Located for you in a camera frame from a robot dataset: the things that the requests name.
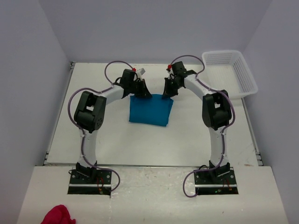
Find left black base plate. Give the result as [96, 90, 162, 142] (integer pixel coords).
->
[67, 169, 112, 196]

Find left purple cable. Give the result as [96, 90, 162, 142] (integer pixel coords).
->
[67, 60, 121, 193]

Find purple cable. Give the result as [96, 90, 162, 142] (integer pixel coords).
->
[168, 55, 236, 199]
[67, 60, 121, 193]

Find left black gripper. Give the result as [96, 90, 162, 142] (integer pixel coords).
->
[128, 79, 151, 98]

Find white plastic basket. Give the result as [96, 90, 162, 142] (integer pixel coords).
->
[202, 50, 258, 99]

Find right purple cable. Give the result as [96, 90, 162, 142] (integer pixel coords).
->
[168, 55, 236, 199]

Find red t shirt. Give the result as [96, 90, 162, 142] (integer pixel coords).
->
[41, 205, 76, 224]

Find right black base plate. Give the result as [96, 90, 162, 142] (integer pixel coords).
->
[194, 168, 239, 196]

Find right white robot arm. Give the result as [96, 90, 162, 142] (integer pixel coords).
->
[162, 62, 235, 183]

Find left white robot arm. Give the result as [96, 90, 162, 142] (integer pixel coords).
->
[73, 68, 152, 183]

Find blue t shirt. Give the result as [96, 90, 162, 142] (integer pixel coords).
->
[129, 94, 174, 127]

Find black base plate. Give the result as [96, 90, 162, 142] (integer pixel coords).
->
[194, 168, 239, 196]
[67, 169, 112, 196]

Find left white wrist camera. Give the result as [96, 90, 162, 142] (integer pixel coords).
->
[136, 68, 145, 76]

